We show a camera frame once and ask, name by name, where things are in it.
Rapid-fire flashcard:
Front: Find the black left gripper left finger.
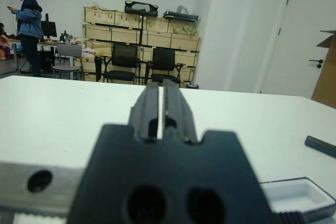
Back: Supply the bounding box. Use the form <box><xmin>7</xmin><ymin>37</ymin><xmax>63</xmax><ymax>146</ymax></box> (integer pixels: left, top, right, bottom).
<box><xmin>67</xmin><ymin>82</ymin><xmax>161</xmax><ymax>224</ymax></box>

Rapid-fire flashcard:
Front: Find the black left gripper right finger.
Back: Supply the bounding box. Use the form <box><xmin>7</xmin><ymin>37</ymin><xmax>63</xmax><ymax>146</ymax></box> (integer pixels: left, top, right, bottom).
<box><xmin>160</xmin><ymin>79</ymin><xmax>280</xmax><ymax>224</ymax></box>

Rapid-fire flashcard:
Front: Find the black phone-like camera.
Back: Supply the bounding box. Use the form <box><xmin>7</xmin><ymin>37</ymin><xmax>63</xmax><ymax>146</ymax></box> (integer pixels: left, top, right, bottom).
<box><xmin>304</xmin><ymin>135</ymin><xmax>336</xmax><ymax>159</ymax></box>

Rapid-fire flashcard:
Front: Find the black box with white lining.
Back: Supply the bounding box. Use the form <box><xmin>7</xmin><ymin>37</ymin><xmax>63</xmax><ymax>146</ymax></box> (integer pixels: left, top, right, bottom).
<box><xmin>258</xmin><ymin>176</ymin><xmax>336</xmax><ymax>218</ymax></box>

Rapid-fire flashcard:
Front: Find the cardboard box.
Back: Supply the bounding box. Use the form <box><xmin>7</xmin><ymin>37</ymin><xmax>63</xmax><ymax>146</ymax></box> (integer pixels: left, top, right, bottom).
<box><xmin>311</xmin><ymin>29</ymin><xmax>336</xmax><ymax>109</ymax></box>

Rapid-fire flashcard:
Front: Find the wooden crate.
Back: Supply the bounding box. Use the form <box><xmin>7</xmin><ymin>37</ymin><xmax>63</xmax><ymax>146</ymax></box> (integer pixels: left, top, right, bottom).
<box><xmin>174</xmin><ymin>50</ymin><xmax>199</xmax><ymax>67</ymax></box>
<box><xmin>114</xmin><ymin>11</ymin><xmax>144</xmax><ymax>29</ymax></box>
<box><xmin>83</xmin><ymin>7</ymin><xmax>116</xmax><ymax>25</ymax></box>
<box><xmin>181</xmin><ymin>66</ymin><xmax>196</xmax><ymax>83</ymax></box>
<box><xmin>171</xmin><ymin>34</ymin><xmax>202</xmax><ymax>51</ymax></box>
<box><xmin>82</xmin><ymin>24</ymin><xmax>112</xmax><ymax>42</ymax></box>
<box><xmin>141</xmin><ymin>30</ymin><xmax>173</xmax><ymax>48</ymax></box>
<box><xmin>78</xmin><ymin>55</ymin><xmax>97</xmax><ymax>75</ymax></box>
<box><xmin>85</xmin><ymin>40</ymin><xmax>113</xmax><ymax>57</ymax></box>
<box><xmin>145</xmin><ymin>16</ymin><xmax>170</xmax><ymax>33</ymax></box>
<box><xmin>139</xmin><ymin>47</ymin><xmax>155</xmax><ymax>63</ymax></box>
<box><xmin>167</xmin><ymin>20</ymin><xmax>196</xmax><ymax>36</ymax></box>
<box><xmin>111</xmin><ymin>27</ymin><xmax>142</xmax><ymax>45</ymax></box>

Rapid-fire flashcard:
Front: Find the black mesh office chair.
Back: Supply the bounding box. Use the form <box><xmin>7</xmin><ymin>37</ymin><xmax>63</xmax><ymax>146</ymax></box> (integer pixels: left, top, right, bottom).
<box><xmin>147</xmin><ymin>48</ymin><xmax>184</xmax><ymax>88</ymax></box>
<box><xmin>102</xmin><ymin>43</ymin><xmax>142</xmax><ymax>85</ymax></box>

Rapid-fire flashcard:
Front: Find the black stand pole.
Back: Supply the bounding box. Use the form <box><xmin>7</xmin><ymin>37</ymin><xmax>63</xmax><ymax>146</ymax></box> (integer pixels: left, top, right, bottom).
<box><xmin>138</xmin><ymin>15</ymin><xmax>145</xmax><ymax>46</ymax></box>

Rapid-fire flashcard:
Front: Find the flat black case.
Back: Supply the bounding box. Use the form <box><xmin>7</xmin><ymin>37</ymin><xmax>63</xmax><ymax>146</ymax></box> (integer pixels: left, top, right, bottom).
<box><xmin>162</xmin><ymin>10</ymin><xmax>200</xmax><ymax>22</ymax></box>

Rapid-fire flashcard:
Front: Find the black bag with white window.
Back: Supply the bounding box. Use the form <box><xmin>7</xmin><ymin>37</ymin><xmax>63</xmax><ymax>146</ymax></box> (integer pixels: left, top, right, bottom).
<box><xmin>124</xmin><ymin>0</ymin><xmax>159</xmax><ymax>17</ymax></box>

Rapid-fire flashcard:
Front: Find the grey chair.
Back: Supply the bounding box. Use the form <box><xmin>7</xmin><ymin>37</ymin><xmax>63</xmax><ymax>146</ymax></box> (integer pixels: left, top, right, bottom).
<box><xmin>52</xmin><ymin>43</ymin><xmax>85</xmax><ymax>81</ymax></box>

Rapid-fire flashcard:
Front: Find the small black desk device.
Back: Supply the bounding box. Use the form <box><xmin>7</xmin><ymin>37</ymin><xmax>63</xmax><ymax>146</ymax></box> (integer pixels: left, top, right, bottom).
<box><xmin>59</xmin><ymin>31</ymin><xmax>73</xmax><ymax>43</ymax></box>

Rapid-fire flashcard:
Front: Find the black computer tower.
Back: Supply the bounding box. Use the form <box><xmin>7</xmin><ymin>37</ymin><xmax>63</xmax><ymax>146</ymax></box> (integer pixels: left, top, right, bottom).
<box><xmin>39</xmin><ymin>50</ymin><xmax>55</xmax><ymax>72</ymax></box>

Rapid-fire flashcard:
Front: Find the wooden desk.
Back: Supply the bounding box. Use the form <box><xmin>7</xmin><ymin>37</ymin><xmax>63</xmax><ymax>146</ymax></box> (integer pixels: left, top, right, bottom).
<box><xmin>7</xmin><ymin>38</ymin><xmax>81</xmax><ymax>74</ymax></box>

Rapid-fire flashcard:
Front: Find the black computer monitor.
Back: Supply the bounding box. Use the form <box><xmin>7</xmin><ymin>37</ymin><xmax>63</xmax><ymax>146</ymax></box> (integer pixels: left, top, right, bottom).
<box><xmin>40</xmin><ymin>13</ymin><xmax>58</xmax><ymax>40</ymax></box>

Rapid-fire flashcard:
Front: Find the white door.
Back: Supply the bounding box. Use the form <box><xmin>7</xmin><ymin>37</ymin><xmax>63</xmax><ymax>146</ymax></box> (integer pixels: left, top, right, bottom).
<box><xmin>261</xmin><ymin>0</ymin><xmax>336</xmax><ymax>99</ymax></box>

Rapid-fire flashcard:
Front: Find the man in blue jacket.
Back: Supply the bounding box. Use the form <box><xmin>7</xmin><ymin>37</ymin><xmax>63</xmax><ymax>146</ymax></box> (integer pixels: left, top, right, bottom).
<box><xmin>6</xmin><ymin>0</ymin><xmax>45</xmax><ymax>78</ymax></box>

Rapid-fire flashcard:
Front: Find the black door handle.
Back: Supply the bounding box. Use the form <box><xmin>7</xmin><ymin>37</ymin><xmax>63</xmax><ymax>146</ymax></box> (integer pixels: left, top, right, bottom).
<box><xmin>309</xmin><ymin>58</ymin><xmax>324</xmax><ymax>69</ymax></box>

